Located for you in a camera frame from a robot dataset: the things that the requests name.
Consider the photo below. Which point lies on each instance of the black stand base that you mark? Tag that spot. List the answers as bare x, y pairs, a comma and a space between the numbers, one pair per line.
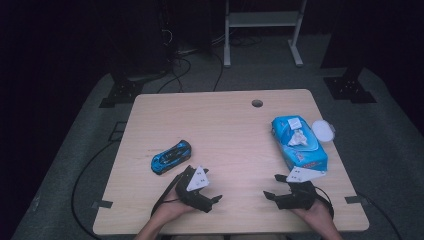
121, 95
348, 90

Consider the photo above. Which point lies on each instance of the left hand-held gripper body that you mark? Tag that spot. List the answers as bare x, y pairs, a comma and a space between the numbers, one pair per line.
191, 196

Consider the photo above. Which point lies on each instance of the white metal stand frame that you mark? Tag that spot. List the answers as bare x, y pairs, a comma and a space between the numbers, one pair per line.
263, 19

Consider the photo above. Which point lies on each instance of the blue toy car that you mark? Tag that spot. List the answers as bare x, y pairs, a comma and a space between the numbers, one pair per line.
171, 156

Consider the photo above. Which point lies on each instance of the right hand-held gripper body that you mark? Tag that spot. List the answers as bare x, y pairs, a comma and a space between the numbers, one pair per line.
300, 198

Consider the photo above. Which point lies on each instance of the blue wet wipes pack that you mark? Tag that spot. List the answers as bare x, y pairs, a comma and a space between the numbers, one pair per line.
310, 155

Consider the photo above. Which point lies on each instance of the black tape floor outline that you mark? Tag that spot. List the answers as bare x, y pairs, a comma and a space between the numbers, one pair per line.
112, 131

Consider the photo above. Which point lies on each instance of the grey tape strip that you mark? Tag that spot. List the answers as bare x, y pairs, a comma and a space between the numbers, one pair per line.
101, 204
356, 199

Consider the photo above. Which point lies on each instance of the dark equipment cabinet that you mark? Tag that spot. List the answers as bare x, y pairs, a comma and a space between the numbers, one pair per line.
140, 40

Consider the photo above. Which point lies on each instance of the person's left hand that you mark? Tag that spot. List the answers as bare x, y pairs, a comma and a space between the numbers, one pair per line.
173, 210

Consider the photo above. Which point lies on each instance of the person's right hand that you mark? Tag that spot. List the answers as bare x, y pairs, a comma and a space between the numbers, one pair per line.
316, 215

